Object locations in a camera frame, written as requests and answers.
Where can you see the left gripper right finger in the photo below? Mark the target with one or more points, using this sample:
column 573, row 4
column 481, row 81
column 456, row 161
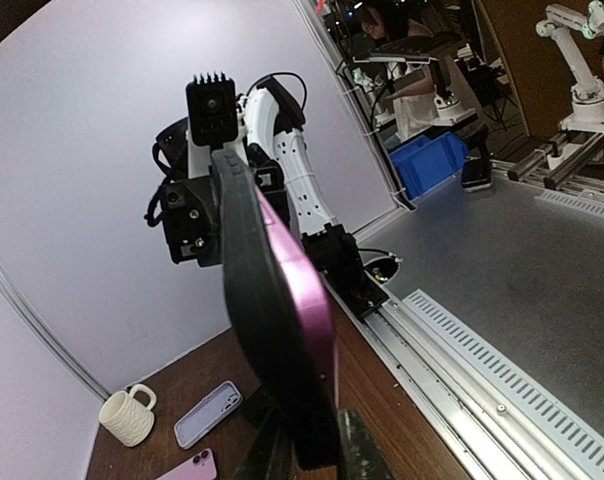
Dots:
column 360, row 458

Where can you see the right aluminium post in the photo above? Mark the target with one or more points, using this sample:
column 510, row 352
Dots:
column 35, row 323

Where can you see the lavender phone case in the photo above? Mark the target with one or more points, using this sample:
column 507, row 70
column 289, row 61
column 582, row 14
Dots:
column 209, row 412

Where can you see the pink phone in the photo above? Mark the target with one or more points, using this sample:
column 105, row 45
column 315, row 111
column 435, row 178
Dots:
column 201, row 466

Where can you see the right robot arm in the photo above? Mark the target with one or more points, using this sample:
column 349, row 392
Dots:
column 265, row 128

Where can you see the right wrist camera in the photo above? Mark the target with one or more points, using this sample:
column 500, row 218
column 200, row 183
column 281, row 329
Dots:
column 215, row 121

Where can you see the aluminium front rail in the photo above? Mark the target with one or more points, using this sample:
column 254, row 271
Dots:
column 494, row 325

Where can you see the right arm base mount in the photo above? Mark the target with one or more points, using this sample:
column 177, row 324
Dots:
column 369, row 285

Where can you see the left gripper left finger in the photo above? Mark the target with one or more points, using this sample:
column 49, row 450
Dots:
column 270, row 455

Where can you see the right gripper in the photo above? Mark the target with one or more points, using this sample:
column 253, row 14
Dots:
column 190, row 210

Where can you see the black phone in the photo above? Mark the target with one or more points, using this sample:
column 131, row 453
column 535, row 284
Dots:
column 280, row 313

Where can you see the cream ribbed mug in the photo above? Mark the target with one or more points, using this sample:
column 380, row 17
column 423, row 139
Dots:
column 129, row 415

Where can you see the blue storage bin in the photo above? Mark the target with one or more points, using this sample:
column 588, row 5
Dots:
column 424, row 163

